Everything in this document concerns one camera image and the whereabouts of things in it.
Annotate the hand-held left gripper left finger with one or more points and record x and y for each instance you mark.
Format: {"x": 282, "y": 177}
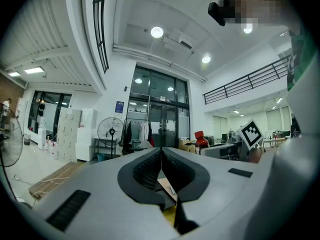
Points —
{"x": 105, "y": 204}

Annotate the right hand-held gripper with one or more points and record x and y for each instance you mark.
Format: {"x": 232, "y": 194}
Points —
{"x": 251, "y": 134}

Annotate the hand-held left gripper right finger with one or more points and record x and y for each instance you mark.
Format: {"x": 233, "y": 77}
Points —
{"x": 220, "y": 191}

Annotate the red-capped dark bottle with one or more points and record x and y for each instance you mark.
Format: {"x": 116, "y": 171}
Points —
{"x": 202, "y": 144}

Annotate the open brown cardboard box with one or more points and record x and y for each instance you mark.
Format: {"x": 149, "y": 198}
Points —
{"x": 186, "y": 146}

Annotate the person's right hand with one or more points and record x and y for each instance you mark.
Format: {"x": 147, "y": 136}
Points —
{"x": 255, "y": 156}

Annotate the small blue waste bin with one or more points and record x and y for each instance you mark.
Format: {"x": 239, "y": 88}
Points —
{"x": 100, "y": 157}

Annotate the wooden pallet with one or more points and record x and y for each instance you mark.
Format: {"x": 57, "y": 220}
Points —
{"x": 55, "y": 181}

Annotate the white paper notice on door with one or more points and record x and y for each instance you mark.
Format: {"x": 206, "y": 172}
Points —
{"x": 155, "y": 127}
{"x": 171, "y": 125}

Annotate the black metal shelf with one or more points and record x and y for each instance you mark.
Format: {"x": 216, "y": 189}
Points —
{"x": 100, "y": 144}

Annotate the stack of white boxes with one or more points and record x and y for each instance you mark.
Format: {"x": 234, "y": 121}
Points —
{"x": 86, "y": 139}
{"x": 67, "y": 134}

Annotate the black hanging coat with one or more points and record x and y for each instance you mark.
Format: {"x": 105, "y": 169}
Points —
{"x": 128, "y": 139}

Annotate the upright black standing fan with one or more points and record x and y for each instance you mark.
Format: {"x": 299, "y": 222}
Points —
{"x": 110, "y": 131}

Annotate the exit sign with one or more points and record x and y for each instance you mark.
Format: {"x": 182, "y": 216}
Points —
{"x": 165, "y": 100}

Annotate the black balcony railing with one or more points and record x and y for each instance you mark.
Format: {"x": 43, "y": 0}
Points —
{"x": 250, "y": 79}
{"x": 100, "y": 21}

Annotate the white hanging coats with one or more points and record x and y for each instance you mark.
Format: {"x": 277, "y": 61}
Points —
{"x": 144, "y": 132}

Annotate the group of white jugs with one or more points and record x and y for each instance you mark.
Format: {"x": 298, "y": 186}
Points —
{"x": 51, "y": 147}

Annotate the black clothes rack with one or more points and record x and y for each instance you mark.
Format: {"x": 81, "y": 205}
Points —
{"x": 137, "y": 120}

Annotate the small white cabinet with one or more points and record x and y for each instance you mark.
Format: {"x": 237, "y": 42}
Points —
{"x": 41, "y": 139}

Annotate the round ceiling light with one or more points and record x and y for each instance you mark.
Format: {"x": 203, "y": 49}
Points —
{"x": 248, "y": 29}
{"x": 206, "y": 59}
{"x": 157, "y": 31}

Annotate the tilted black standing fan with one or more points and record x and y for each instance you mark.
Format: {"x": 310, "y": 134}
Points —
{"x": 10, "y": 136}

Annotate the white ceiling air unit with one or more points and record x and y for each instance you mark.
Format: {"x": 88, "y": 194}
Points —
{"x": 178, "y": 40}

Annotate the grey chair with black frame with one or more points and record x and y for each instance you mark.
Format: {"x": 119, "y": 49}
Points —
{"x": 142, "y": 145}

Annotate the blue white wall poster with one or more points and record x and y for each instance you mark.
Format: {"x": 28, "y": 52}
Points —
{"x": 119, "y": 109}

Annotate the black head-worn camera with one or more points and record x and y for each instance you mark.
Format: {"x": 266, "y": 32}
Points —
{"x": 220, "y": 9}

